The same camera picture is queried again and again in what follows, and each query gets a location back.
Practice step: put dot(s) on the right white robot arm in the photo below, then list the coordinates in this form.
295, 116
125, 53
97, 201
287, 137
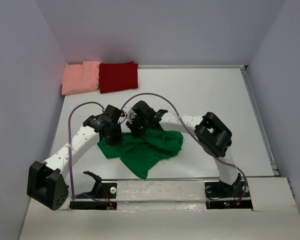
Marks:
208, 130

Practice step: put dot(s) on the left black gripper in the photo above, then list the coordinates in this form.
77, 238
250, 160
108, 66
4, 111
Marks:
117, 142

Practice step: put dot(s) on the folded red t shirt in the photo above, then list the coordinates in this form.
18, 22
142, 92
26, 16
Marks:
115, 77

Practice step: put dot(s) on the folded pink t shirt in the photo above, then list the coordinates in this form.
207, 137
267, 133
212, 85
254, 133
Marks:
80, 78

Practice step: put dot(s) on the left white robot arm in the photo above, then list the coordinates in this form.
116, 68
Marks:
46, 180

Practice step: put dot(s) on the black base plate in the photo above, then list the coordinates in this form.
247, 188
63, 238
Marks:
103, 196
219, 197

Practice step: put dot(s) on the green t shirt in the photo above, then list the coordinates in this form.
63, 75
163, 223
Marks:
140, 154

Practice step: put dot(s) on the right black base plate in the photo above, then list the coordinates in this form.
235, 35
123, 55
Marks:
219, 197

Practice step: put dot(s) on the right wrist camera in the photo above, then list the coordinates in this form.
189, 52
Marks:
130, 114

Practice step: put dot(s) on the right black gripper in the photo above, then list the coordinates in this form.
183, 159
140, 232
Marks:
134, 131

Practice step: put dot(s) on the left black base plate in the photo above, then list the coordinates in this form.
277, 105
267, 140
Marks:
103, 196

